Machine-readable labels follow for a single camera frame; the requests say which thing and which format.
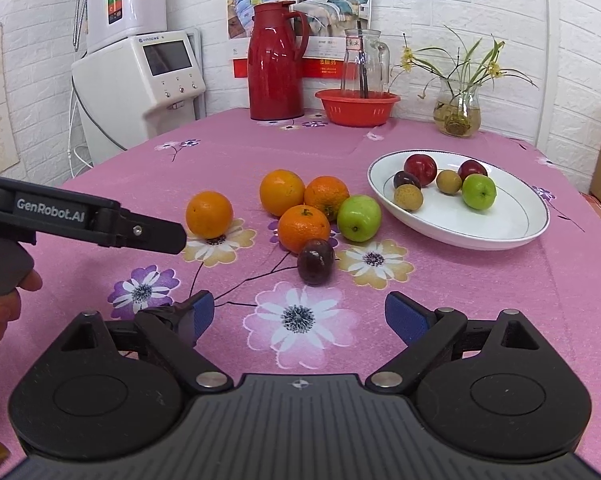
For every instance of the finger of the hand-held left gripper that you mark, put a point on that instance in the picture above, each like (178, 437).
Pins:
(150, 237)

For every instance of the person's left hand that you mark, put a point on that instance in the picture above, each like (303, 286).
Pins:
(0, 330)

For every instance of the red plastic basin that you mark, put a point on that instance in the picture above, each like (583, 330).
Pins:
(355, 110)

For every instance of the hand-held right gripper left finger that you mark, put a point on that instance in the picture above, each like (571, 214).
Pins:
(202, 317)

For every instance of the dark purple plum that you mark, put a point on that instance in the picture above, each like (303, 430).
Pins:
(405, 178)
(316, 261)

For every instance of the glass pitcher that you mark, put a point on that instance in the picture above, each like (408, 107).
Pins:
(375, 60)

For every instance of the black sticks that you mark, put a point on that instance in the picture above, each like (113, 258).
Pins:
(363, 70)

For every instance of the white appliance with screen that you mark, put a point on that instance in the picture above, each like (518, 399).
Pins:
(125, 95)

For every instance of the pink floral tablecloth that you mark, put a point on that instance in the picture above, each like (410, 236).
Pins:
(230, 160)

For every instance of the yellow-flowered green plant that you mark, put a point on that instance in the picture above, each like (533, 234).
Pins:
(468, 62)

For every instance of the white wall-mounted appliance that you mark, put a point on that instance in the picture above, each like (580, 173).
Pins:
(140, 5)

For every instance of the white oval plate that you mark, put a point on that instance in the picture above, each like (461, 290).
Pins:
(505, 220)

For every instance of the glass vase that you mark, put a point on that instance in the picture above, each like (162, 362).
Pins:
(458, 115)

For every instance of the red apple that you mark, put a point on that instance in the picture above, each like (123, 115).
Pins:
(472, 166)
(421, 167)

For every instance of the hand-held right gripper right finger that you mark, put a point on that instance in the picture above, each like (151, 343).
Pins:
(405, 317)

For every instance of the tan round fruit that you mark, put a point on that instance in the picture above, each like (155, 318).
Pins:
(409, 197)
(449, 181)

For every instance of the orange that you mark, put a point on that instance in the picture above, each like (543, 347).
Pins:
(282, 192)
(209, 214)
(328, 195)
(304, 227)

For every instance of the white wall pipe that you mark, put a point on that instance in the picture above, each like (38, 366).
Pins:
(550, 60)

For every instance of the green apple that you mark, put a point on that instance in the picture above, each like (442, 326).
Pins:
(359, 217)
(479, 191)

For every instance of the red thermos jug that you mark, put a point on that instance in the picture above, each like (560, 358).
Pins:
(275, 70)

